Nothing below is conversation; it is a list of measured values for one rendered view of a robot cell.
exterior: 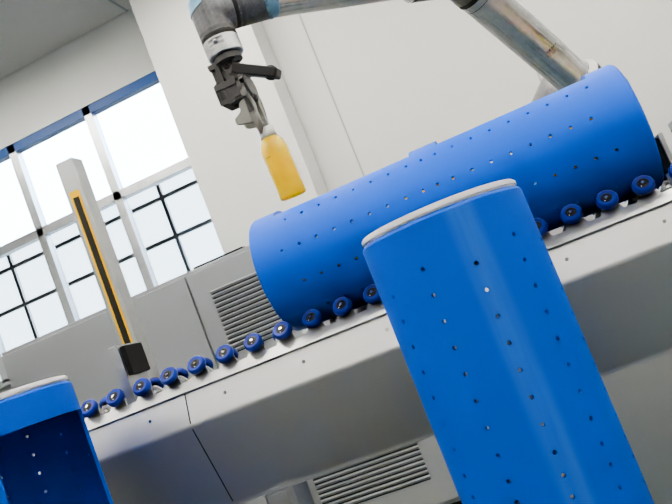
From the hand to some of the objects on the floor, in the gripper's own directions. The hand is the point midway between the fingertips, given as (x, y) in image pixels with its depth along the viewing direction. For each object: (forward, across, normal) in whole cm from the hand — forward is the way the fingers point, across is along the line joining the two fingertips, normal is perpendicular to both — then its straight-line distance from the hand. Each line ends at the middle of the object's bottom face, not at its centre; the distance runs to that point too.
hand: (265, 128), depth 189 cm
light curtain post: (+143, -30, -72) cm, 163 cm away
